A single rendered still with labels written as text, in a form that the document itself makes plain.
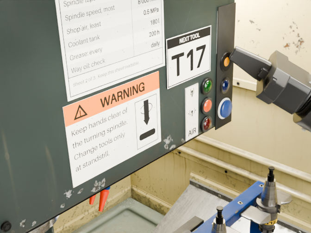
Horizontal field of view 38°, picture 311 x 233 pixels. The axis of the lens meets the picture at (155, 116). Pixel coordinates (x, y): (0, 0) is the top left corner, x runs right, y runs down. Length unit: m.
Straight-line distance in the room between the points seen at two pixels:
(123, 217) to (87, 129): 1.71
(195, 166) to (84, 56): 1.43
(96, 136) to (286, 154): 1.13
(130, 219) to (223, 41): 1.60
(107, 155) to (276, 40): 1.01
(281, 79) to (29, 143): 0.36
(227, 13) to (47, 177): 0.36
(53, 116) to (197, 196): 1.45
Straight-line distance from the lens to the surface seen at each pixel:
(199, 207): 1.87
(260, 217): 1.18
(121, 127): 0.57
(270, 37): 1.50
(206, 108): 0.70
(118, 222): 2.20
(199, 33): 0.65
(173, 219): 1.87
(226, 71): 0.73
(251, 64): 0.71
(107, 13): 0.52
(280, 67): 0.68
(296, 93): 0.69
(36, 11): 0.47
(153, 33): 0.58
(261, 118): 1.61
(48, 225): 0.74
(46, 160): 0.51
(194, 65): 0.65
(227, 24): 0.70
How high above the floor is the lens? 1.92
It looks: 25 degrees down
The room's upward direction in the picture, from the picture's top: 2 degrees counter-clockwise
